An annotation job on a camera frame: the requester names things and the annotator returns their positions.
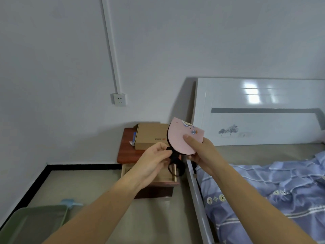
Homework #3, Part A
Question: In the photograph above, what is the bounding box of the white wall socket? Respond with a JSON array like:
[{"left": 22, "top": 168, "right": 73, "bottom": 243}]
[{"left": 111, "top": 93, "right": 127, "bottom": 107}]

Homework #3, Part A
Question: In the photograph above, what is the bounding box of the person's left hand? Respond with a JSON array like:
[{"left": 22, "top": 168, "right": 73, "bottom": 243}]
[{"left": 127, "top": 142, "right": 173, "bottom": 188}]

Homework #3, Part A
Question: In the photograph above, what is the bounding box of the brown cardboard box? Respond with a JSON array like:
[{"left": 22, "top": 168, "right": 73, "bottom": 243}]
[{"left": 134, "top": 122, "right": 169, "bottom": 150}]

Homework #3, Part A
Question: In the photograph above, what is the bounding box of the pink eye mask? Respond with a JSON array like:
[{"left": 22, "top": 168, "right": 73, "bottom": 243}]
[{"left": 165, "top": 117, "right": 205, "bottom": 177}]

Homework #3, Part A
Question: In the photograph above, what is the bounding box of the person's right hand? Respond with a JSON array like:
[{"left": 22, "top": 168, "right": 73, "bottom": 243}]
[{"left": 182, "top": 134, "right": 221, "bottom": 176}]

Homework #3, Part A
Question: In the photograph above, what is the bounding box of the person's left forearm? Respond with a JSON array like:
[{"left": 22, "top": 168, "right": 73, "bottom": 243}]
[{"left": 43, "top": 172, "right": 150, "bottom": 244}]

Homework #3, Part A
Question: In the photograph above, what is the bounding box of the white bed frame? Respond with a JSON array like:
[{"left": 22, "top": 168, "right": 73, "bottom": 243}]
[{"left": 186, "top": 159, "right": 216, "bottom": 244}]

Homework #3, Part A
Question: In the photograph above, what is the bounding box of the person's right forearm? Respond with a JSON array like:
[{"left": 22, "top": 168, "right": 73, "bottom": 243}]
[{"left": 200, "top": 160, "right": 318, "bottom": 244}]

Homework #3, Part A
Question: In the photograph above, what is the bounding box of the white glossy headboard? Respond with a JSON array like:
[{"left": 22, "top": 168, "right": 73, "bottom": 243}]
[{"left": 192, "top": 78, "right": 325, "bottom": 146}]

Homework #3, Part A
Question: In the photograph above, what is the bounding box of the brown wooden nightstand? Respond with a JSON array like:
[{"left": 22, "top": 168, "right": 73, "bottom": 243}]
[{"left": 116, "top": 128, "right": 181, "bottom": 199}]

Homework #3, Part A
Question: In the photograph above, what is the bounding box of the white cable conduit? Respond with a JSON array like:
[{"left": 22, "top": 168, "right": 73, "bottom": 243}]
[{"left": 101, "top": 0, "right": 122, "bottom": 94}]

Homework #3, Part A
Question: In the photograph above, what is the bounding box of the light blue plastic scoop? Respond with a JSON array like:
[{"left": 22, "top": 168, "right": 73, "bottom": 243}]
[{"left": 61, "top": 199, "right": 84, "bottom": 209}]

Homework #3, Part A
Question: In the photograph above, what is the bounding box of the blue striped quilt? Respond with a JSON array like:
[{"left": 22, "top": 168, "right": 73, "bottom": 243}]
[{"left": 195, "top": 152, "right": 325, "bottom": 244}]

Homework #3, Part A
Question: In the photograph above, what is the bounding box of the green plastic basin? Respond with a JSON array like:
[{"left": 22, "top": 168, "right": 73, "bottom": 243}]
[{"left": 0, "top": 204, "right": 69, "bottom": 244}]

